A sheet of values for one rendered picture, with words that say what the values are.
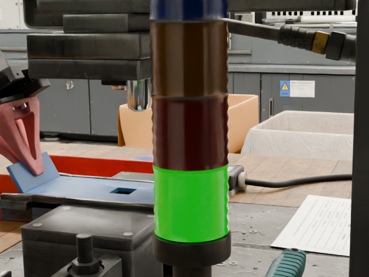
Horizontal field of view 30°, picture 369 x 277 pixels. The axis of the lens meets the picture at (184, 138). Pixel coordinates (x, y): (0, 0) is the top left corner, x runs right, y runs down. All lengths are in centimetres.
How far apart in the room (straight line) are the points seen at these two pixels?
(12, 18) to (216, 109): 595
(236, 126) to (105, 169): 215
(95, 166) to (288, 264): 38
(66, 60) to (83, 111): 535
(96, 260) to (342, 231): 39
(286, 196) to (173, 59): 66
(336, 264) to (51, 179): 30
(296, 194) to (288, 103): 424
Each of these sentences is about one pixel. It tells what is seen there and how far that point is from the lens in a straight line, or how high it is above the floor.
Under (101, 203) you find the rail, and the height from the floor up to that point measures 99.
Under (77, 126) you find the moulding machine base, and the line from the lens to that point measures 596.
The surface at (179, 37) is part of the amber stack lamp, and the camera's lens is 31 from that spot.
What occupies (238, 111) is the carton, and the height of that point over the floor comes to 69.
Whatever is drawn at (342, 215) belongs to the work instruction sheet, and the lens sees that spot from 89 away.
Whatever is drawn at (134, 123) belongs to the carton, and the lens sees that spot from 304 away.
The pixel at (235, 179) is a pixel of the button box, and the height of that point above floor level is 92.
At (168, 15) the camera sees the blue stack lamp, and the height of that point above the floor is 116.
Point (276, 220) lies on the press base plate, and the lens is 86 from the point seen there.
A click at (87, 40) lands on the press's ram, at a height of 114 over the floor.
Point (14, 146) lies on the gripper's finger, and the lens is 69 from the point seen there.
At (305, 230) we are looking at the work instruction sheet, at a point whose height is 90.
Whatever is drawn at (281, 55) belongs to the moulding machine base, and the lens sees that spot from 518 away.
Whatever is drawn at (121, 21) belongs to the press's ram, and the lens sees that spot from 57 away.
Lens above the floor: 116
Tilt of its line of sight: 11 degrees down
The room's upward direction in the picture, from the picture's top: 1 degrees counter-clockwise
